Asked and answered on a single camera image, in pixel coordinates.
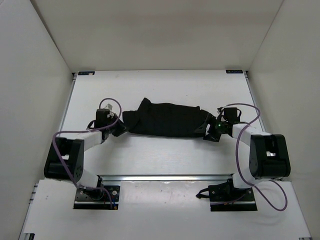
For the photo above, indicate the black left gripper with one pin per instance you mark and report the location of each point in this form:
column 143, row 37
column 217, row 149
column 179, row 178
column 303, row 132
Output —
column 122, row 129

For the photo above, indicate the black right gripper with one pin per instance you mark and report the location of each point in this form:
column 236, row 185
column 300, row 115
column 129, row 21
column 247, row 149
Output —
column 211, row 135

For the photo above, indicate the black pleated skirt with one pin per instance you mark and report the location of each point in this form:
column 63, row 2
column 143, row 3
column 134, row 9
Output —
column 164, row 119

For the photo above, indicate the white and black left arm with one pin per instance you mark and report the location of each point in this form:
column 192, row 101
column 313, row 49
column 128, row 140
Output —
column 66, row 156

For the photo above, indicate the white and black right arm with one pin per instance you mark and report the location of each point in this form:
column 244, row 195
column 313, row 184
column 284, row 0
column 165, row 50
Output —
column 268, row 157

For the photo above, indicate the blue left corner label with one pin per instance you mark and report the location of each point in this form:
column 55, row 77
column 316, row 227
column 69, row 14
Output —
column 86, row 73

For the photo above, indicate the blue corner label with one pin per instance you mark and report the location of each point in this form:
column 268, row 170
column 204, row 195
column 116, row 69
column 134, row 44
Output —
column 234, row 71
column 86, row 73

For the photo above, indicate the blue right corner label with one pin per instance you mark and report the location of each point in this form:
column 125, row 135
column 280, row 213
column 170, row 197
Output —
column 234, row 71

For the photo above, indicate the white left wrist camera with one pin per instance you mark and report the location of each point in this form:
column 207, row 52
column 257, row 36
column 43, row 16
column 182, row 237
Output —
column 109, row 108

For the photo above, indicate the aluminium table edge rail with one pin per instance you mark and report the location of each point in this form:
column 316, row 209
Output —
column 165, row 178

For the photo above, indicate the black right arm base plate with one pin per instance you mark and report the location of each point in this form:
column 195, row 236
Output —
column 225, row 198

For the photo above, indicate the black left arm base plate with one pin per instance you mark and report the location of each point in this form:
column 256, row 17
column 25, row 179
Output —
column 98, row 199

